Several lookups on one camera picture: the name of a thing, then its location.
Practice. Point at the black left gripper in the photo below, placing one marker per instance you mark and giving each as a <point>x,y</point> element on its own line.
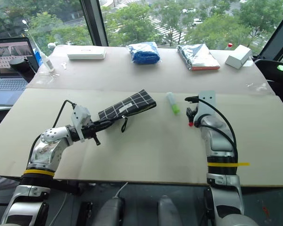
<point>87,131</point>

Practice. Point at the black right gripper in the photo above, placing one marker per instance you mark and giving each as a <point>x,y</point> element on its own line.
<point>195,110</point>

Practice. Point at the red marker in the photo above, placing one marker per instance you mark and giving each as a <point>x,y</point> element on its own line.
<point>190,124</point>

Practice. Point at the black white grid pouch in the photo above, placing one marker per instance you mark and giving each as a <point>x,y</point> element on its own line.
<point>129,103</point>

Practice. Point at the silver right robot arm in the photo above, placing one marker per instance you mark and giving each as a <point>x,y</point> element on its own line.
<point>220,141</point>

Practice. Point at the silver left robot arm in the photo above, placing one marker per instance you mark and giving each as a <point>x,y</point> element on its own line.
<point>48,150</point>

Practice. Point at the green highlighter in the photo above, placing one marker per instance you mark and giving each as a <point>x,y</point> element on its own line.
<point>174,104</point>

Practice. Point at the silver foil package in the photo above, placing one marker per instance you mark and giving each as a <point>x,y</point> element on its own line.
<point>199,57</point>

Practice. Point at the small white carton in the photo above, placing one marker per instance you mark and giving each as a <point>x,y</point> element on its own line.
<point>238,56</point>

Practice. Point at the blue plastic package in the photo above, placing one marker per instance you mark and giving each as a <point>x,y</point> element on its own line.
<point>145,53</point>

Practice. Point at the red capped bottle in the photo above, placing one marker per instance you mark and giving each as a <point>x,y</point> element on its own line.
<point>230,45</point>

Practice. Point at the small white plastic piece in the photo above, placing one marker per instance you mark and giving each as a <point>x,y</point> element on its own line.
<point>64,65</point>

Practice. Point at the flat white box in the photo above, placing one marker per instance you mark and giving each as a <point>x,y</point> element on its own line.
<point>86,53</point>

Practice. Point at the grey rounded robot leg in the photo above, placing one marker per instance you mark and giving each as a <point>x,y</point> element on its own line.
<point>109,212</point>
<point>168,210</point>

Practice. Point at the black table clamp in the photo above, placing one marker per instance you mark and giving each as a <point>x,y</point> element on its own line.
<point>86,213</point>

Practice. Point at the white glue tube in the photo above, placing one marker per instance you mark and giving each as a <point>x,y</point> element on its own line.
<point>47,61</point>

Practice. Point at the black chair with green sticker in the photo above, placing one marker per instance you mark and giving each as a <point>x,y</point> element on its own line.
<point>273,70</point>

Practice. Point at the round white device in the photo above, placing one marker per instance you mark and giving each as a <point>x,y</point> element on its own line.
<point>52,45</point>

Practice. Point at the black cylinder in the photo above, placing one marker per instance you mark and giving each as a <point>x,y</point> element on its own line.
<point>22,68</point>

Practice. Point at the open laptop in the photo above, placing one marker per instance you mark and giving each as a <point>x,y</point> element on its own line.
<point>9,70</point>

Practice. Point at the dark window pillar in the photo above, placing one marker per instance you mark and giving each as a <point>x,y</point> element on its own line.
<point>95,21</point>

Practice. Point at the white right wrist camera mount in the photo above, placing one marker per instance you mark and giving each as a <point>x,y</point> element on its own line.
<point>206,103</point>

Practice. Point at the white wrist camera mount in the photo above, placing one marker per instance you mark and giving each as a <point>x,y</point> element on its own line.
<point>79,116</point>
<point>206,103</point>

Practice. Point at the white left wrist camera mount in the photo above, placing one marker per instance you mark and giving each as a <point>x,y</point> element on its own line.
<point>79,116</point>

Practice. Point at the dark slanted window frame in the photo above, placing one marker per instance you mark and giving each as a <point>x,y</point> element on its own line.
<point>279,35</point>

